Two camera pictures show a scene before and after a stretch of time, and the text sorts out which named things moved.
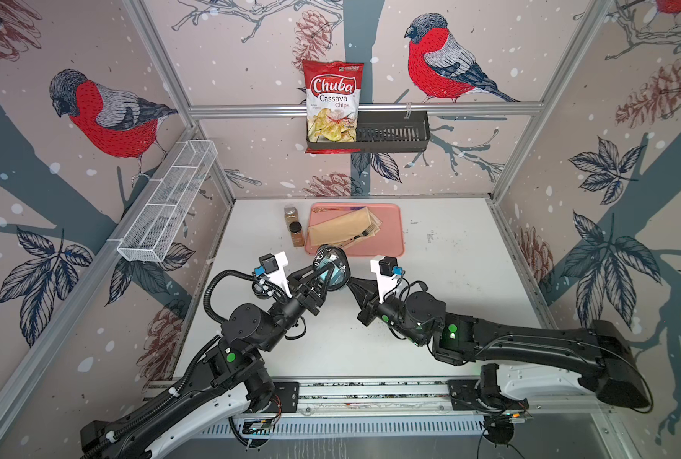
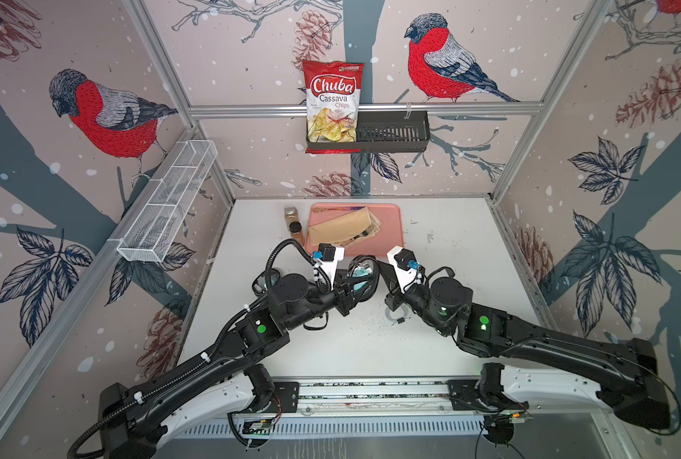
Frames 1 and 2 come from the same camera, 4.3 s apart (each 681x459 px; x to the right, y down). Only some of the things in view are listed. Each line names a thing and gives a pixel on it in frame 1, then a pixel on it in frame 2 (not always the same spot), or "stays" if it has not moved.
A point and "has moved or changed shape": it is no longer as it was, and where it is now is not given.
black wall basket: (386, 131) stays
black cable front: (334, 264) has moved or changed shape
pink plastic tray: (389, 240) stays
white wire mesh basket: (156, 224) stays
